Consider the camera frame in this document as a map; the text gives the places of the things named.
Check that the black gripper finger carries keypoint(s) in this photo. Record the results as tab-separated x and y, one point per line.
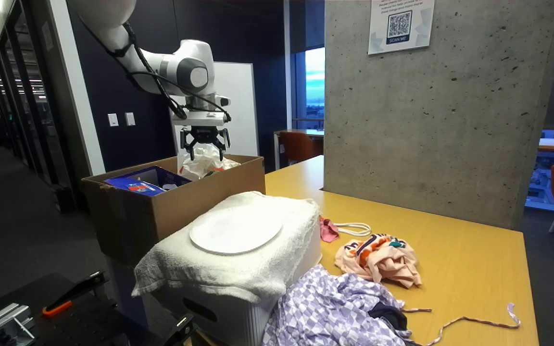
189	145
224	144

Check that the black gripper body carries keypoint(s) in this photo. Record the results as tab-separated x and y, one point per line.
206	136

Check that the white paper plate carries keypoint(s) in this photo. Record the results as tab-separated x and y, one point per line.
235	232

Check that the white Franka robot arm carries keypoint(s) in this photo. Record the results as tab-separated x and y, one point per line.
162	65

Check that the blue cardboard box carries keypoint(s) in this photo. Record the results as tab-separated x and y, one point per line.
143	182

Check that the brown cardboard box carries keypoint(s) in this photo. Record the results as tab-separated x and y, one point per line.
135	224

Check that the white storage container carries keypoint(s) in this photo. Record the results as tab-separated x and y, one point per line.
239	320

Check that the white whiteboard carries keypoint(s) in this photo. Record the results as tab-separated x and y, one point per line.
241	109

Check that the orange chair behind pillar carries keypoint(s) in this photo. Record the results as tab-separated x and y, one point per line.
301	147

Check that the white towel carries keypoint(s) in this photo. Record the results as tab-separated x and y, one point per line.
226	276

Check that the small pink cloth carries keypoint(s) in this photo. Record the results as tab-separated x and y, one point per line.
328	232

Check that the black tool orange grip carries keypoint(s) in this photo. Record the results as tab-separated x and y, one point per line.
72	299

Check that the peach printed cloth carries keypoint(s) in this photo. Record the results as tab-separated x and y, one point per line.
380	261

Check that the purple checkered cloth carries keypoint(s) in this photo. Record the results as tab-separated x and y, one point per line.
328	309

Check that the QR code poster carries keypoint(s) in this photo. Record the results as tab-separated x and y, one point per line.
401	26

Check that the dark navy cloth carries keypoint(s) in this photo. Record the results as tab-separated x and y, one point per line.
389	317

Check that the white wall switch plate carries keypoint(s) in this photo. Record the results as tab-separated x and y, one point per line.
129	120
112	120

